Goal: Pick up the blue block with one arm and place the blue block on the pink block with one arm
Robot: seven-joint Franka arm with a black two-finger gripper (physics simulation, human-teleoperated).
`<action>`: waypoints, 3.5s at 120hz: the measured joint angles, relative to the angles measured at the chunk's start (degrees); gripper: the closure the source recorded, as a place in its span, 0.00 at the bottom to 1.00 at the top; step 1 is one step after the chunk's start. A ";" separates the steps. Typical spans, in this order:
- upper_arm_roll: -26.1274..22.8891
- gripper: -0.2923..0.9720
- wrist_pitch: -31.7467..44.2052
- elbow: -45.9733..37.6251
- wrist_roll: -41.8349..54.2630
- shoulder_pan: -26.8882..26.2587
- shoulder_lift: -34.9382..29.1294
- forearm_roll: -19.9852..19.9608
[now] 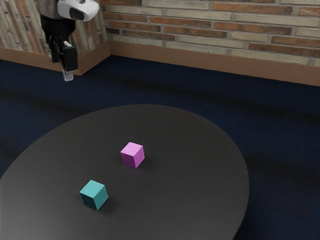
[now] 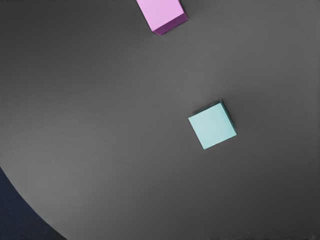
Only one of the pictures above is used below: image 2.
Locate pink block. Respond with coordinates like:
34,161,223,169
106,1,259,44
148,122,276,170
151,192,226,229
136,0,189,36

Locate light blue block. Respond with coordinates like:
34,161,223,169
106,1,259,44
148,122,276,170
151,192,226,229
187,99,238,151

